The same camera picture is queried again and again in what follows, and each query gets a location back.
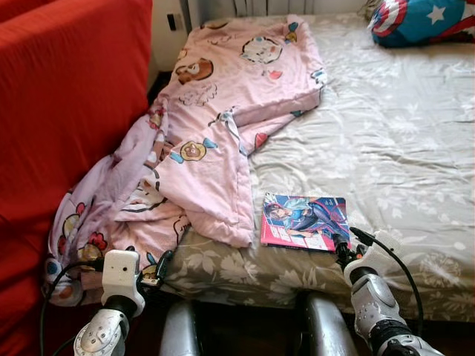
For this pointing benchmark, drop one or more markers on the bed with grey floral sheet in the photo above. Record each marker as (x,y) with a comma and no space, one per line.
(386,148)

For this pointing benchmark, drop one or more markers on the silver robot right leg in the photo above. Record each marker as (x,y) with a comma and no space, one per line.
(326,326)

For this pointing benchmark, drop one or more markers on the large red covered mattress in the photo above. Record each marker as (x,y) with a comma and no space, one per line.
(67,111)

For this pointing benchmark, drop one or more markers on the silver left arm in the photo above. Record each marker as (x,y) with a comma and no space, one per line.
(100,334)

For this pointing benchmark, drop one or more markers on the colourful comic magazine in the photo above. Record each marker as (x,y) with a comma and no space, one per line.
(297,219)

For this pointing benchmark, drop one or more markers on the star shield print pillow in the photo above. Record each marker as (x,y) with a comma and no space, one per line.
(415,22)

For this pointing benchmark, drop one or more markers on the wall socket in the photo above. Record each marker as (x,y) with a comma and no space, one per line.
(175,22)

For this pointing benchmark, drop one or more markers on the grey curtain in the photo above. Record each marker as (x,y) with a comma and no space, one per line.
(260,6)

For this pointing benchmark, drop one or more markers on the silver right arm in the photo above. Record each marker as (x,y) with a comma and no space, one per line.
(375,304)

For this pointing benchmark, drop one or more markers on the pink cartoon print blanket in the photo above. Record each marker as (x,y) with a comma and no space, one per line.
(223,96)

